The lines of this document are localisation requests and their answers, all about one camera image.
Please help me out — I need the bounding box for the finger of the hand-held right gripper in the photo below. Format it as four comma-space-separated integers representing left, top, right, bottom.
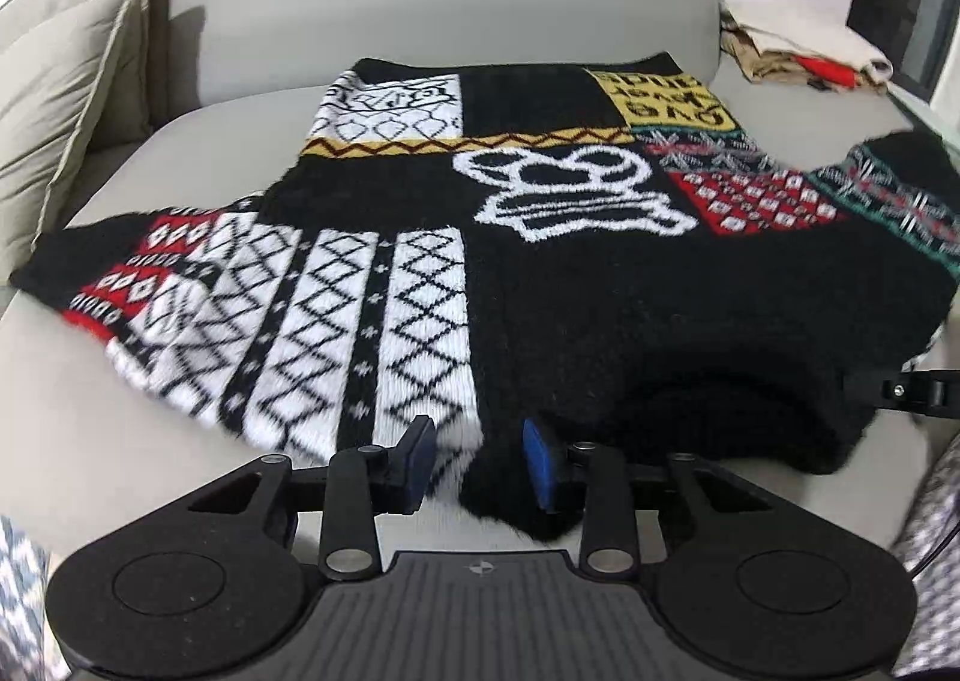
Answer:
841, 369, 960, 421

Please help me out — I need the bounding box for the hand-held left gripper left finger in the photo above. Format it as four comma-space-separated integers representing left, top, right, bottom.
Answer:
187, 415, 438, 575

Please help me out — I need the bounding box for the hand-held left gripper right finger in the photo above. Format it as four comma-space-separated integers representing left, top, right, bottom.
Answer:
522, 418, 775, 575

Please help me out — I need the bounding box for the black patterned knit sweater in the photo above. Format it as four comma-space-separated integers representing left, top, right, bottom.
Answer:
11, 51, 960, 544

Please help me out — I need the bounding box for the pile of folded clothes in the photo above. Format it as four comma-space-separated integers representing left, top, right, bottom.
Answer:
724, 2, 895, 82

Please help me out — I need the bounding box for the folded red garment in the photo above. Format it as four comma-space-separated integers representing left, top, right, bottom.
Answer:
795, 55, 857, 86

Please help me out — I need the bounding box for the grey sofa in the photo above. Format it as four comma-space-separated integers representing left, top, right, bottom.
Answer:
0, 0, 960, 577

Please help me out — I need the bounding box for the folded beige garment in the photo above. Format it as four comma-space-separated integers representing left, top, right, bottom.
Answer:
720, 25, 827, 86

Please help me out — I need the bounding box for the blue white triangle rug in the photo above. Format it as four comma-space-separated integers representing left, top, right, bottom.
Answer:
0, 516, 72, 681

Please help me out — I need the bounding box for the black cable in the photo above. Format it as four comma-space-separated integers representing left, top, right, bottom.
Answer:
909, 527, 960, 575

